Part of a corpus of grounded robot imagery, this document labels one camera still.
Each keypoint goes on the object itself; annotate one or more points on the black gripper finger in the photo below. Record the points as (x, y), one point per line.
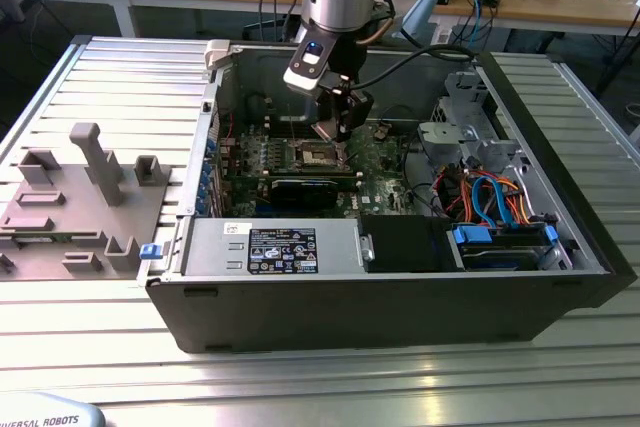
(357, 112)
(330, 104)

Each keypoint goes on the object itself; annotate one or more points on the CPU with silver lid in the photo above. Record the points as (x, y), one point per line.
(325, 129)

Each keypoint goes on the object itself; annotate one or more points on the CPU socket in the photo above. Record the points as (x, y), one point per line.
(315, 157)

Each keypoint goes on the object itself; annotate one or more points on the RAM slot white clips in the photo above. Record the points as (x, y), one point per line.
(277, 122)

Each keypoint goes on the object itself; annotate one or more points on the round coin battery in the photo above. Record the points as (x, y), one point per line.
(381, 132)

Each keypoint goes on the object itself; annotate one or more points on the green motherboard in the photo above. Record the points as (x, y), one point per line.
(380, 182)

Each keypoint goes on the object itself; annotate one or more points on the installed RAM stick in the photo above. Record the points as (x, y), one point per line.
(310, 176)

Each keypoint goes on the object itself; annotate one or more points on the grey metal drive cage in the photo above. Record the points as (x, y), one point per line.
(440, 134)

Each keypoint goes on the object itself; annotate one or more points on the black graphics card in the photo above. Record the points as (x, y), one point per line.
(305, 193)

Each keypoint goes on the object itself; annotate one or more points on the white power strip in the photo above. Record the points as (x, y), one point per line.
(442, 37)

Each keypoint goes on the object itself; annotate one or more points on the hard disk in blue carrier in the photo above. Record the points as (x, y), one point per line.
(472, 237)

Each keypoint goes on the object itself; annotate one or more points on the grey power supply unit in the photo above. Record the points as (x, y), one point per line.
(210, 247)

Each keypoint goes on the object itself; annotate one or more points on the black PC case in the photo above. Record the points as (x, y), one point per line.
(350, 312)

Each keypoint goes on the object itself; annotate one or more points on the blue case latch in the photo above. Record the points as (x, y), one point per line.
(150, 252)

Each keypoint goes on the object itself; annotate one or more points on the grey parts rack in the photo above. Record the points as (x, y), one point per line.
(75, 227)

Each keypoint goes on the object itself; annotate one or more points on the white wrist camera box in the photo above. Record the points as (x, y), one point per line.
(305, 77)

